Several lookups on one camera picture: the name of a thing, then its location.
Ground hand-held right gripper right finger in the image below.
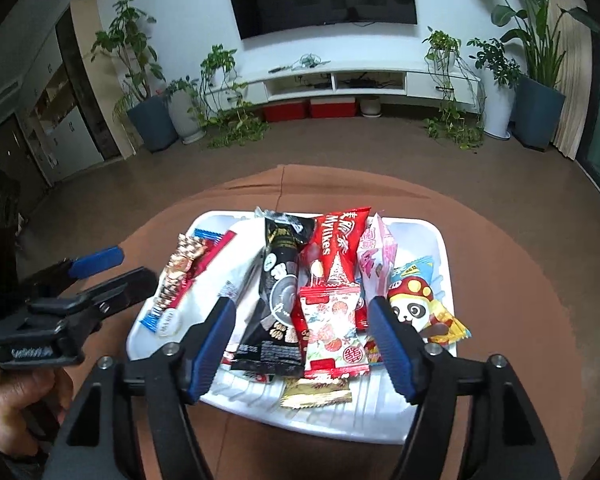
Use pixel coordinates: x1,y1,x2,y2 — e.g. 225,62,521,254
369,296,563,480

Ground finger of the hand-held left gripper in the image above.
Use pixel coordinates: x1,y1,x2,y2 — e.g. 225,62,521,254
79,266,160,324
22,245,126,302

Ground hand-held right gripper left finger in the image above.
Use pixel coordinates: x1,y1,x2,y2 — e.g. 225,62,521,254
42,296,238,480

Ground red and white stick packet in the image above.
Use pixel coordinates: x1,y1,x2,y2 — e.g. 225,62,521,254
140,230,238,337

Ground panda print snack packet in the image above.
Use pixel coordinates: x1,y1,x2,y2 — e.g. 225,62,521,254
385,272,472,346

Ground brown nut bar packet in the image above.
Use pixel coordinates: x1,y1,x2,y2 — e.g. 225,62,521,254
161,232,208,311

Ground red and white candy packet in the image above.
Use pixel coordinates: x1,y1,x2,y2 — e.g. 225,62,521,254
291,282,372,380

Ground long black snack packet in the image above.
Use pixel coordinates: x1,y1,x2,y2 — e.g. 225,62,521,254
229,207,317,377

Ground light blue snack packet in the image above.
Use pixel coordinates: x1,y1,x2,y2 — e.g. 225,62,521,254
390,255,438,286

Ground pink snack packet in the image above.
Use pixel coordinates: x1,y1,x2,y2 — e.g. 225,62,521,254
357,212,398,311

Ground white plastic tray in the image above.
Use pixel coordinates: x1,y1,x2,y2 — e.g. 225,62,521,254
125,210,456,446

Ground red chocolate ball packet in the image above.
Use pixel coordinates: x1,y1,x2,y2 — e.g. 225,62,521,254
300,206,372,331

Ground person's left hand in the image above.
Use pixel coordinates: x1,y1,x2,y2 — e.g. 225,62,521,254
0,364,76,457

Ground round brown table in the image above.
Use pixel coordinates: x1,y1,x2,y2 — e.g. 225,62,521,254
75,164,583,480

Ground tall leafy plant blue pot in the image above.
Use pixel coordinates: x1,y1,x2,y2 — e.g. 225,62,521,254
91,0,180,153

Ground small plant grey pot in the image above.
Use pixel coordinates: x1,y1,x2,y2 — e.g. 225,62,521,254
162,77,207,145

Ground trailing vine plant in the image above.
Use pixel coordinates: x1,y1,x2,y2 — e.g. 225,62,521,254
200,45,271,150
422,27,486,150

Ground red storage box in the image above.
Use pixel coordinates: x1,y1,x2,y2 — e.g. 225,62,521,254
261,102,311,122
309,99,357,118

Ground bushy plant white pot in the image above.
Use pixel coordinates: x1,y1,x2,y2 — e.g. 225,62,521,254
467,37,522,140

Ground white television cabinet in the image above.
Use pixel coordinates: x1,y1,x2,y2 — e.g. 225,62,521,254
205,62,481,106

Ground large-leaf plant blue pot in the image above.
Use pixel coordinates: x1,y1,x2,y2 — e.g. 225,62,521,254
452,0,600,152

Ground beige curtain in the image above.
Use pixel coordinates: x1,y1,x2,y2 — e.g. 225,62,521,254
545,0,600,161

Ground tangled cables on cabinet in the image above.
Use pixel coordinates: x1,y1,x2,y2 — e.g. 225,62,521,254
269,54,331,73

